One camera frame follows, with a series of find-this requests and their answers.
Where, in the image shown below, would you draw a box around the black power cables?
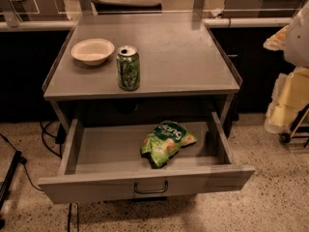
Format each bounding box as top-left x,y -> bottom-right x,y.
40,119 -> 67,160

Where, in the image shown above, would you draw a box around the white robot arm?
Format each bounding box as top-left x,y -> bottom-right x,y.
263,1 -> 309,68

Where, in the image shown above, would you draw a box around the white paper bowl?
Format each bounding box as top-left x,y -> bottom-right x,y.
70,39 -> 115,66

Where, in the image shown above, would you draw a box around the metal drawer handle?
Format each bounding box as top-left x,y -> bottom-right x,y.
134,181 -> 169,195

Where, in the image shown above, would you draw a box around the black floor cable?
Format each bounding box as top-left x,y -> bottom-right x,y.
0,132 -> 43,192

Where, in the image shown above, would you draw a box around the white railing ledge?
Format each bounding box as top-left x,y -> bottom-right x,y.
0,16 -> 294,33

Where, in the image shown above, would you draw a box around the grey cabinet counter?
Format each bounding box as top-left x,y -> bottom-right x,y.
43,13 -> 241,130

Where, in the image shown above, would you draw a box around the green rice chip bag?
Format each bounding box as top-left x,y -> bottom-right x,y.
140,121 -> 198,168

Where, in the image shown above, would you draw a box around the black stand base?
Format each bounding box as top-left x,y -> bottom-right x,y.
0,151 -> 21,210

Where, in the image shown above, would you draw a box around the grey open drawer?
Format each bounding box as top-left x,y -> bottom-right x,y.
38,113 -> 255,204

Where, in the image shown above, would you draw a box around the black wheeled cart base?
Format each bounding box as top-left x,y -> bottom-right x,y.
279,103 -> 309,148

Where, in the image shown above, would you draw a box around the green soda can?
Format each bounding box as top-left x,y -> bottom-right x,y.
117,45 -> 140,91

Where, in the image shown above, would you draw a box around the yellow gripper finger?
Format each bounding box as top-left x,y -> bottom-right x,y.
263,26 -> 288,51

